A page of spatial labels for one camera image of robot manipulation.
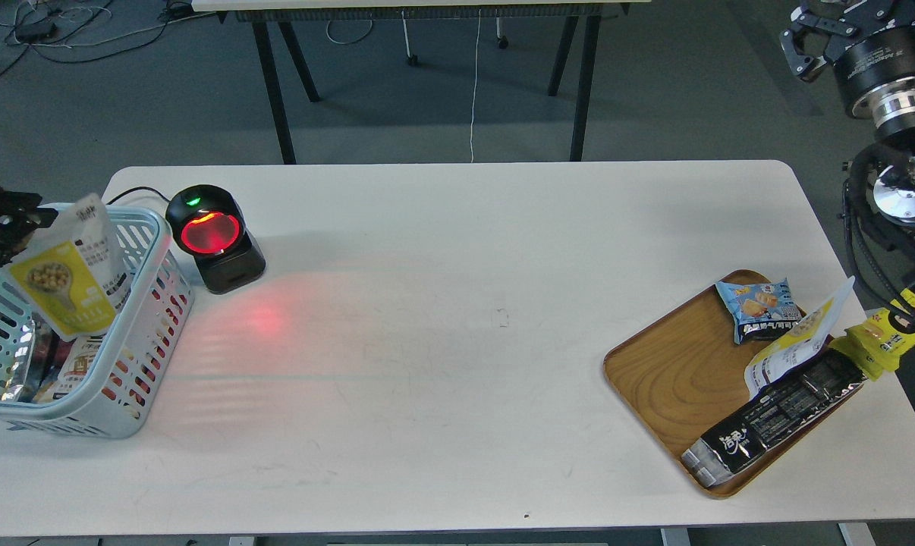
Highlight floor cables and adapter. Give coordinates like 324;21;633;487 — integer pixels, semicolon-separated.
0;0;200;96

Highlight snacks inside basket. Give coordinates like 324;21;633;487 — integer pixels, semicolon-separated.
0;315;102;404

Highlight wooden tray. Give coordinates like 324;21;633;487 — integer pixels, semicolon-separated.
603;286;826;498

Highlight blue snack packet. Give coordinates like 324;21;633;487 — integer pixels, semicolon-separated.
715;278;803;345

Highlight black barcode scanner red window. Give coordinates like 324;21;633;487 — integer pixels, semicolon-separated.
165;184;267;294

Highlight light blue plastic basket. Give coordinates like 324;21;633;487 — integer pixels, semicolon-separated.
0;206;194;438

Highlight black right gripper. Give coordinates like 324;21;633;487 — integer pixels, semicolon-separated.
779;1;915;141

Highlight black long snack package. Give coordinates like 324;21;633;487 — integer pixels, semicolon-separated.
681;350;866;488

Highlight white hanging cable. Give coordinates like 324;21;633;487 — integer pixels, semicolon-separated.
469;15;483;163

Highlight yellow cartoon snack packet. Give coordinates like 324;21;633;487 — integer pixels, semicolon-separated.
829;289;915;381

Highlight black background table frame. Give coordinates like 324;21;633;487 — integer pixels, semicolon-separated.
192;0;633;165

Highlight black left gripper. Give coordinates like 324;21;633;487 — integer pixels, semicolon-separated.
0;187;58;268

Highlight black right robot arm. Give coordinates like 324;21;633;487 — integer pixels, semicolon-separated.
779;1;915;326

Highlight yellow white snack pouch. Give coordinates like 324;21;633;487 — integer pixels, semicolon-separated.
744;276;856;400

